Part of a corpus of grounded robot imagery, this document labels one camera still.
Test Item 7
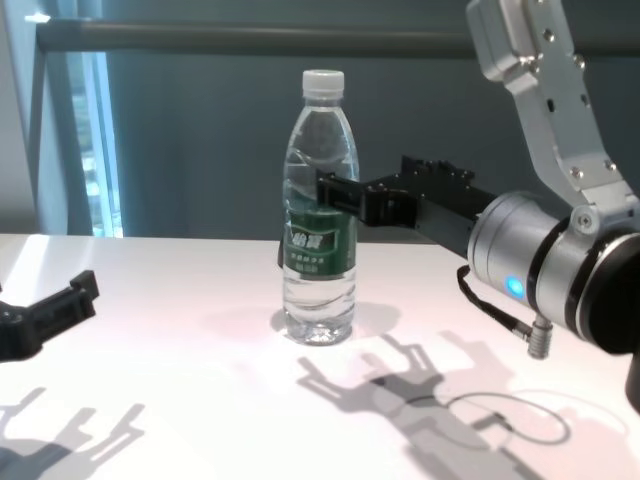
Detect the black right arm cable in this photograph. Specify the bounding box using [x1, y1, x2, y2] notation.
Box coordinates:
[457, 266, 552, 360]

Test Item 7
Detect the grey window frame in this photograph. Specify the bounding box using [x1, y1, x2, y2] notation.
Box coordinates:
[22, 19, 74, 236]

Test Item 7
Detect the clear water bottle green label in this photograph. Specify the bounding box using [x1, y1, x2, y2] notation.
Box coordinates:
[280, 69, 361, 346]

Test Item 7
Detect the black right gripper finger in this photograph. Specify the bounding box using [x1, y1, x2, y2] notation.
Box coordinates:
[399, 154, 426, 177]
[314, 169, 420, 229]

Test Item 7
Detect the grey horizontal handrail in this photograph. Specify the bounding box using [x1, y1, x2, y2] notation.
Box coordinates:
[35, 18, 640, 62]

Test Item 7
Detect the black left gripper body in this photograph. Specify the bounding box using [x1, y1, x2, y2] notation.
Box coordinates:
[0, 299, 40, 364]

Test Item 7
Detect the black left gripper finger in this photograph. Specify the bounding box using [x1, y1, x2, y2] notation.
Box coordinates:
[21, 269, 99, 347]

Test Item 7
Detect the window glass strip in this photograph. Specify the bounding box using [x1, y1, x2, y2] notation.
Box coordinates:
[69, 52, 124, 236]

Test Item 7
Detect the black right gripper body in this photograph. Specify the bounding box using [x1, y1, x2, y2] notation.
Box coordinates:
[374, 162, 496, 264]

